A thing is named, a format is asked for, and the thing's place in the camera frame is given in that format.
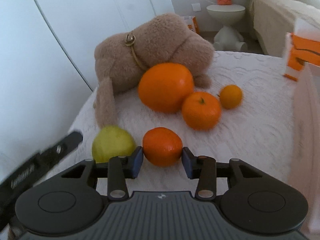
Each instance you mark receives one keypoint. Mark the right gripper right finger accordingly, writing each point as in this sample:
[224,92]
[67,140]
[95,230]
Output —
[206,170]

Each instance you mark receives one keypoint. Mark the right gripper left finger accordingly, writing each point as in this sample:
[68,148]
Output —
[117,170]

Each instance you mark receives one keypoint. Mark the green pear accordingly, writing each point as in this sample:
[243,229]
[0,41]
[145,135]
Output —
[112,141]

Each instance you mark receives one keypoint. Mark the mandarin with green stem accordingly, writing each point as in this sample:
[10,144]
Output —
[201,111]

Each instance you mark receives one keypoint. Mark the small round kumquat orange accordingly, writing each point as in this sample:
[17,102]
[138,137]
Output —
[230,96]

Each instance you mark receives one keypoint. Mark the large orange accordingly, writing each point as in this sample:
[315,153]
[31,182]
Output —
[164,87]

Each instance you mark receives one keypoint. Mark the white lace tablecloth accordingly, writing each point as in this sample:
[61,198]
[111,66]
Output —
[259,131]

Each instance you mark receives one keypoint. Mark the brown plush dog toy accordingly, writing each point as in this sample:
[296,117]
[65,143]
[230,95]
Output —
[122,59]

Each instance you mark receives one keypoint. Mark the white round side table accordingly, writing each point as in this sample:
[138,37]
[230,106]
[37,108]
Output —
[228,38]

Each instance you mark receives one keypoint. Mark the orange white paper bag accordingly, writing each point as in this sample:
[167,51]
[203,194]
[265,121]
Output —
[191,22]

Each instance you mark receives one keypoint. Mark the orange tissue box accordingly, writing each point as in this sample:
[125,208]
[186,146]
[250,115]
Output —
[301,47]

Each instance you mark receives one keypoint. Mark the beige upholstered bed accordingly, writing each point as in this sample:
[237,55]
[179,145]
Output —
[273,19]

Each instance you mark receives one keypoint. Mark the lower white wall socket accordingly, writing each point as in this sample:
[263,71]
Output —
[196,7]

